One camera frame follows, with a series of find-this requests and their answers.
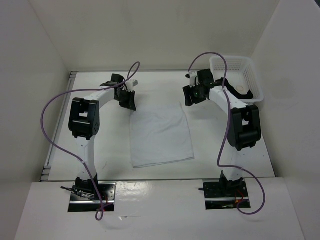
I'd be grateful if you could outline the black skirt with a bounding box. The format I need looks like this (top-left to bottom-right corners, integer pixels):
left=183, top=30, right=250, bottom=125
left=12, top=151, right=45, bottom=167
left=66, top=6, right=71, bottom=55
left=214, top=77, right=255, bottom=101

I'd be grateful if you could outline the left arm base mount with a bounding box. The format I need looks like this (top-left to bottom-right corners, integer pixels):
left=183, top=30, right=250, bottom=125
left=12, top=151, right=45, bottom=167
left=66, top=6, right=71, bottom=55
left=60, top=181, right=117, bottom=213

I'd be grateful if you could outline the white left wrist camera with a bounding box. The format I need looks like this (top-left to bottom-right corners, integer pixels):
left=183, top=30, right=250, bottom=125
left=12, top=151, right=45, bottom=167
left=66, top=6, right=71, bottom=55
left=124, top=79, right=139, bottom=92

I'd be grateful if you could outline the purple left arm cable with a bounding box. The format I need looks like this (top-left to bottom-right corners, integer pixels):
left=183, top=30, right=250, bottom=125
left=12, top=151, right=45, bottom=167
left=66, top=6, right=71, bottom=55
left=41, top=61, right=141, bottom=221

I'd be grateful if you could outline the white skirt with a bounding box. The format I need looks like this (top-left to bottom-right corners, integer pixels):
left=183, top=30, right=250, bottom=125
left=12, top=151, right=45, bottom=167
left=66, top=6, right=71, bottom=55
left=129, top=102, right=195, bottom=168

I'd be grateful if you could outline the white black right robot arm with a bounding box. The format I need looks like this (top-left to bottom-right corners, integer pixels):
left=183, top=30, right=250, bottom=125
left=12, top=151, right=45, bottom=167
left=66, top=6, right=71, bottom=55
left=183, top=69, right=262, bottom=197

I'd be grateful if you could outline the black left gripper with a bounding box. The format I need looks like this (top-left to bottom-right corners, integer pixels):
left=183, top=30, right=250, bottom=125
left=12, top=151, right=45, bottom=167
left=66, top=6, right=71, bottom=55
left=115, top=89, right=137, bottom=111

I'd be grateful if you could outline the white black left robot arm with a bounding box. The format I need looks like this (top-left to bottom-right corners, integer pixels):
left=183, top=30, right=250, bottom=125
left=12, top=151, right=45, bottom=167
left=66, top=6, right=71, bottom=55
left=68, top=73, right=138, bottom=200

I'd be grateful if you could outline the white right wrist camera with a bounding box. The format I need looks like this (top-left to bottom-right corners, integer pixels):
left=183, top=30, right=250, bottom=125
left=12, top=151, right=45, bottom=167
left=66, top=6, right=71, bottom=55
left=185, top=71, right=199, bottom=88

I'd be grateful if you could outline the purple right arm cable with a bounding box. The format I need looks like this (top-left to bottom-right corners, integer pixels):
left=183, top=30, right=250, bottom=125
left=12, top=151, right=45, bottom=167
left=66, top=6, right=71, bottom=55
left=187, top=51, right=266, bottom=216

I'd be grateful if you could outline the white plastic laundry basket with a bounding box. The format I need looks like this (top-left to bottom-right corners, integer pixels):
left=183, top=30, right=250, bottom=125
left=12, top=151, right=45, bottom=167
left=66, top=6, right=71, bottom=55
left=209, top=55, right=264, bottom=104

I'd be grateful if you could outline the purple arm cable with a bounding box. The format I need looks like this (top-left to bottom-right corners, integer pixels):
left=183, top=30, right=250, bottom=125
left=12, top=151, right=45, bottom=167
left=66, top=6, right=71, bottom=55
left=41, top=61, right=141, bottom=221
left=187, top=51, right=266, bottom=216

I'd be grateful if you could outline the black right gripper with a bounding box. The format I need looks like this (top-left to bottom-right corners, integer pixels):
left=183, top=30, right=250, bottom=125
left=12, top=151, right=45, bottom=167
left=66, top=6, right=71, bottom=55
left=182, top=82, right=207, bottom=107

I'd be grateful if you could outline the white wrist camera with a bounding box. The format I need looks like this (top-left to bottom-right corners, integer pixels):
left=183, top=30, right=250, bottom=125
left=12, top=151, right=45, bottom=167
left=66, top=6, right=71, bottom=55
left=124, top=79, right=139, bottom=92
left=185, top=71, right=199, bottom=88

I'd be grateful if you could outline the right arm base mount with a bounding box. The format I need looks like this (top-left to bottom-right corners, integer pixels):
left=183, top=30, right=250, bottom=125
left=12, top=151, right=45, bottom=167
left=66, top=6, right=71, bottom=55
left=198, top=179, right=251, bottom=210

